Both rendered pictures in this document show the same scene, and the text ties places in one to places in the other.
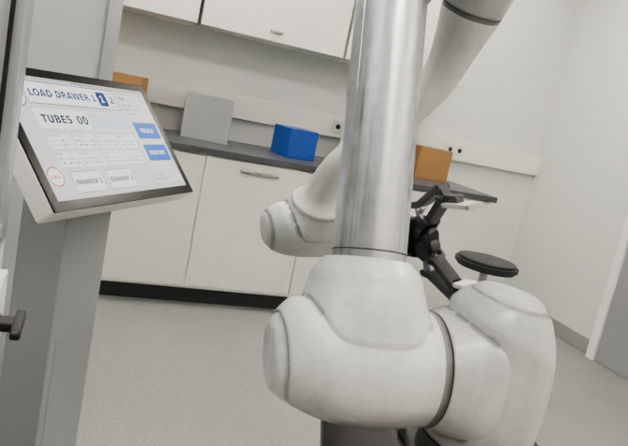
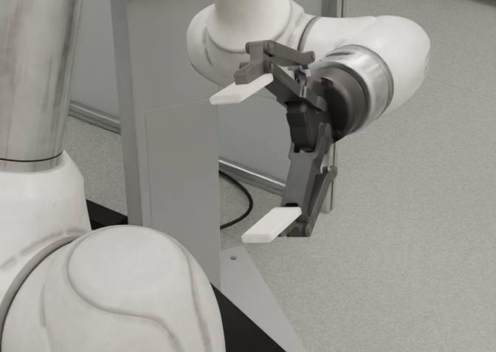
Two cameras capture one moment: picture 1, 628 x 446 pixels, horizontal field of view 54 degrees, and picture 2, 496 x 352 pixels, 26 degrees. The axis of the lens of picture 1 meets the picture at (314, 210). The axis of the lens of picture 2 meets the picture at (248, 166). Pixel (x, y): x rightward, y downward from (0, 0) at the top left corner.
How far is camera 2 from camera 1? 1.11 m
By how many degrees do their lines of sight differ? 55
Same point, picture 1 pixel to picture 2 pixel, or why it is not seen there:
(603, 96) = not seen: outside the picture
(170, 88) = not seen: outside the picture
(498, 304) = (62, 269)
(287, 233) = (196, 57)
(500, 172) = not seen: outside the picture
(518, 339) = (54, 328)
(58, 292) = (132, 57)
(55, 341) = (144, 114)
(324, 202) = (226, 22)
